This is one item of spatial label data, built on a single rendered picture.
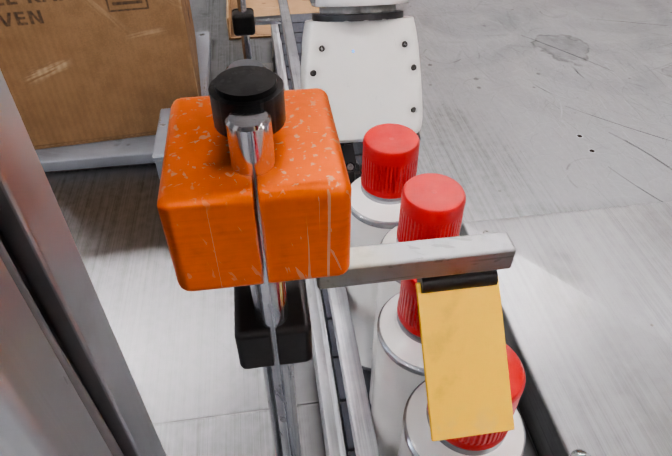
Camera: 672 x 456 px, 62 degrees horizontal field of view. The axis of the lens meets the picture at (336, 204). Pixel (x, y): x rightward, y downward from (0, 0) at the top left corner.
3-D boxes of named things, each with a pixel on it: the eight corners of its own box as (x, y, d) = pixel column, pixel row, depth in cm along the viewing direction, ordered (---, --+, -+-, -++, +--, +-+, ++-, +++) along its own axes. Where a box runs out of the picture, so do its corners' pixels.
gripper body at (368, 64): (298, 4, 42) (306, 149, 46) (431, -2, 43) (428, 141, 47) (292, 2, 49) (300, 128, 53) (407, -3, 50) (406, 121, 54)
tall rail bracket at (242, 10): (291, 104, 84) (285, -6, 73) (242, 107, 83) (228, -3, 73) (290, 93, 87) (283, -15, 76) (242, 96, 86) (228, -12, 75)
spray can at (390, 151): (413, 370, 44) (446, 161, 31) (347, 376, 44) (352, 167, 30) (400, 317, 48) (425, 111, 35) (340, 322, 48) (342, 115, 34)
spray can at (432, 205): (452, 412, 42) (507, 203, 28) (393, 445, 40) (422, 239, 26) (411, 359, 45) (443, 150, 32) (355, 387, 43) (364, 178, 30)
